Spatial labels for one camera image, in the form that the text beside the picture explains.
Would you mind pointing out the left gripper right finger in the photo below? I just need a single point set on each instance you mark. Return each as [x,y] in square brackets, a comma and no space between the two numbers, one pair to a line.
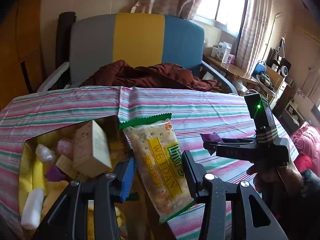
[251,218]

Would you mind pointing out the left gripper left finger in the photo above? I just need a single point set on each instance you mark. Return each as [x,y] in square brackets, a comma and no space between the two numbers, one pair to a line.
[67,218]

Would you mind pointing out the white sponge block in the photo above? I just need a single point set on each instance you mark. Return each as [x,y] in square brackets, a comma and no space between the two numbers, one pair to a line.
[31,214]

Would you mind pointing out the green medicine box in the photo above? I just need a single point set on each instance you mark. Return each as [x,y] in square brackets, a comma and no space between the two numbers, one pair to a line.
[66,166]

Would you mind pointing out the white ointment box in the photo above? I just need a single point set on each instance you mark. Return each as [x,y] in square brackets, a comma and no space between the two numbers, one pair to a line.
[91,155]

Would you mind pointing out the white plastic bag ball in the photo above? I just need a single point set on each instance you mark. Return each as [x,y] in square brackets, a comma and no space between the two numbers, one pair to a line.
[44,154]

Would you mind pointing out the pink hair clip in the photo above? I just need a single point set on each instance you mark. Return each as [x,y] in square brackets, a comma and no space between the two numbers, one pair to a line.
[65,147]

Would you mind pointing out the cracker snack packet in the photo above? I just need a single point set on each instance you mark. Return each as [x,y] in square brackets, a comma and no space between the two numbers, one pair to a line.
[159,159]

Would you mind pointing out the yellow sponge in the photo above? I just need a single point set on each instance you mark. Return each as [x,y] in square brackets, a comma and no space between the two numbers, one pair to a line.
[54,189]

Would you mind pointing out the person's right hand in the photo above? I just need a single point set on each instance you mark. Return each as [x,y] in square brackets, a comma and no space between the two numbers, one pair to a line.
[288,175]

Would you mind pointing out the striped bed sheet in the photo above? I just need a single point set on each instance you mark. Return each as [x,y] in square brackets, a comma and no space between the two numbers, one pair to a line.
[193,113]

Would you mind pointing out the purple lid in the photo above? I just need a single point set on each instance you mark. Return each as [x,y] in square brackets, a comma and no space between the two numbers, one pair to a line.
[54,174]

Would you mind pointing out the purple plastic cup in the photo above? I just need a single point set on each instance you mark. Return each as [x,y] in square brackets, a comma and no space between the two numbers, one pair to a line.
[213,137]

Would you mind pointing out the wooden desk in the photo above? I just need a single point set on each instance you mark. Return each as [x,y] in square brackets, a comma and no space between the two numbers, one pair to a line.
[230,69]

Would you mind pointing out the purple box on desk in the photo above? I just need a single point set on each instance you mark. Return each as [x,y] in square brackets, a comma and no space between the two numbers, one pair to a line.
[231,59]

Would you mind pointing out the white carton on desk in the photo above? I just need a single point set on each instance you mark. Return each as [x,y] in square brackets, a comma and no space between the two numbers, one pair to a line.
[223,51]

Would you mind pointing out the dark red jacket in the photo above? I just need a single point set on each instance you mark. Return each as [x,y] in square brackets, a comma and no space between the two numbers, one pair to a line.
[164,75]

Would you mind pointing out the grey yellow blue armchair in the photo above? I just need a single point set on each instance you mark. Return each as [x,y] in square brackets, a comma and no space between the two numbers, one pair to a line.
[138,39]

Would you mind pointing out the black rolled mat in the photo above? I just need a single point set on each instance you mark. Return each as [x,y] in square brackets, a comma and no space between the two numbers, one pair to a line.
[63,36]

